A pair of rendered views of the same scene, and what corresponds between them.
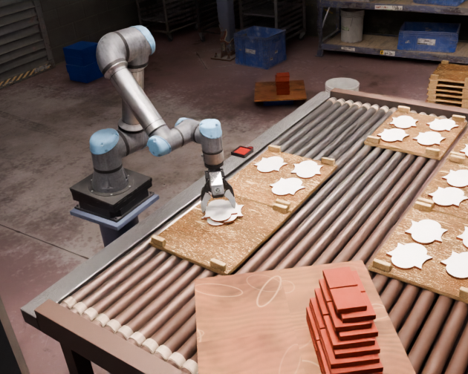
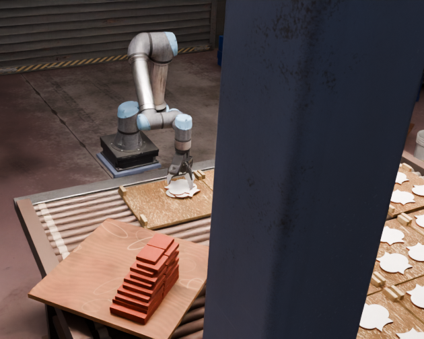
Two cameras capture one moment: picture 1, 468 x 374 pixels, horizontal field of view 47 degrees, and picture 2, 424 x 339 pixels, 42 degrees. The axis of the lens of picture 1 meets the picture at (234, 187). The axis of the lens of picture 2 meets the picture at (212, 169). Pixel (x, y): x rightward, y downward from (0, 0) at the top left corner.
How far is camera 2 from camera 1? 1.01 m
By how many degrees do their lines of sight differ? 20
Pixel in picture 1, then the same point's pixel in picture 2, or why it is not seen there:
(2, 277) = not seen: hidden behind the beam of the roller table
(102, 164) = (121, 126)
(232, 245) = (167, 213)
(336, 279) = (156, 241)
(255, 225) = (195, 207)
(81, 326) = (31, 220)
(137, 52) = (159, 51)
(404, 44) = not seen: outside the picture
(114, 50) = (140, 45)
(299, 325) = not seen: hidden behind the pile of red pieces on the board
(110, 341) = (39, 235)
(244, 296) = (125, 239)
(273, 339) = (115, 269)
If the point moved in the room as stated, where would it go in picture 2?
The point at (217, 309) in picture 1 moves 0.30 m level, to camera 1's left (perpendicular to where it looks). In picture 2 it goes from (101, 239) to (38, 218)
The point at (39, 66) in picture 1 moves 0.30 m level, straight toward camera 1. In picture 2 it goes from (199, 46) to (196, 52)
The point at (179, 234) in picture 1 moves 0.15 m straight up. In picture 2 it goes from (141, 192) to (140, 164)
